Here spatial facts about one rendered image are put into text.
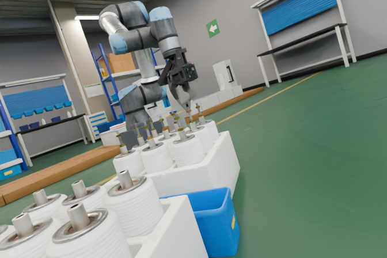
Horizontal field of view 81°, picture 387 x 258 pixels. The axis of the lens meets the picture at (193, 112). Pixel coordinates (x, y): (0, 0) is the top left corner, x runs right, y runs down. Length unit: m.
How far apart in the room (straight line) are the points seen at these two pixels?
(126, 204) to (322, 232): 0.43
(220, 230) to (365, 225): 0.31
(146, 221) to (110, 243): 0.10
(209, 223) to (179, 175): 0.18
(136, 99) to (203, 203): 0.77
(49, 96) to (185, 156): 6.19
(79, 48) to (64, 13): 1.03
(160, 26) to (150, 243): 0.65
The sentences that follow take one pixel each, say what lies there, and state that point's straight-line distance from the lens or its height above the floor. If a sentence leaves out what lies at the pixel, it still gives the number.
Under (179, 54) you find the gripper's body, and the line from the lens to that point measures 0.80.
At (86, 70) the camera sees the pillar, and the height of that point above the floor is 1.98.
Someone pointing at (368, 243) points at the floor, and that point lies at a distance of 0.61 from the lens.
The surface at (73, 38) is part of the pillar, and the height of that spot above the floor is 2.94.
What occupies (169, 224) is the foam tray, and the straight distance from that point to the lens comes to 0.44.
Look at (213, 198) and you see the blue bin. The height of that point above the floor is 0.09.
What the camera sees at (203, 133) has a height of 0.24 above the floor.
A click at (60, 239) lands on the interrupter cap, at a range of 0.38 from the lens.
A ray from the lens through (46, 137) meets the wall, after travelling 9.04.
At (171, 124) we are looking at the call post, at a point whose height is 0.27.
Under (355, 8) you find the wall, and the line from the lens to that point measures 5.58.
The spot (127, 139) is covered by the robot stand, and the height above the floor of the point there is 0.26.
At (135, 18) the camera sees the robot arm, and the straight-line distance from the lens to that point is 1.27.
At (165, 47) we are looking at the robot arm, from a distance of 0.81.
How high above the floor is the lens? 0.38
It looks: 4 degrees down
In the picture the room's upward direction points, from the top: 18 degrees counter-clockwise
